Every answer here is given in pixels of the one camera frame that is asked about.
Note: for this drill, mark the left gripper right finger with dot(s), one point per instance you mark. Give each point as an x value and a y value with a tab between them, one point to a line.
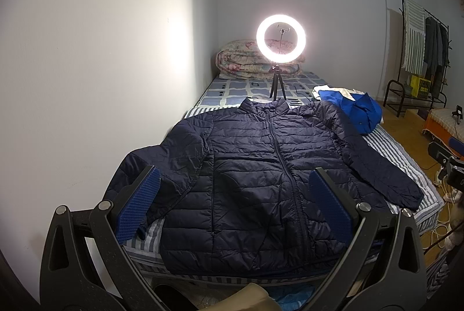
383	267

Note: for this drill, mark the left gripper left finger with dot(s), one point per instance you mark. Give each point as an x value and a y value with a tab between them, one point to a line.
84	264

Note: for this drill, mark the navy puffer jacket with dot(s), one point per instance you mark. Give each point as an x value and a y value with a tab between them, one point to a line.
268	173

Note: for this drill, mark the black clothes rack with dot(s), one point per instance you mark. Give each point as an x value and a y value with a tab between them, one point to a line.
397	96

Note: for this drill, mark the dark hanging clothes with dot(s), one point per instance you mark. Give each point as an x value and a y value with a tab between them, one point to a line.
436	54

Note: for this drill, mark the blue white striped bedsheet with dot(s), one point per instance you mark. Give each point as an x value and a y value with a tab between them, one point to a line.
398	165

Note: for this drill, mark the yellow black box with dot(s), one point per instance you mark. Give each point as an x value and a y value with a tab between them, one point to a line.
419	87

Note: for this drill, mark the blue and white garment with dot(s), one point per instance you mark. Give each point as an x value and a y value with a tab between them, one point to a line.
362	110

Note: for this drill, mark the striped hanging towel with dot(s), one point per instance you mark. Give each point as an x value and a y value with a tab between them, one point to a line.
414	37

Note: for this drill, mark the blue checked bedsheet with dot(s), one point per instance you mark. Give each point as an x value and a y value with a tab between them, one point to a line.
232	92

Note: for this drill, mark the black mini tripod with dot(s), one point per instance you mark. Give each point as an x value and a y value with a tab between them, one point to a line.
277	85

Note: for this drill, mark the floral folded quilt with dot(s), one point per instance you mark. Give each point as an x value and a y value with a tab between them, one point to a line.
242	59

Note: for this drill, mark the white ring light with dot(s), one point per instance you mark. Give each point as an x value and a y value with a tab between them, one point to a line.
286	24

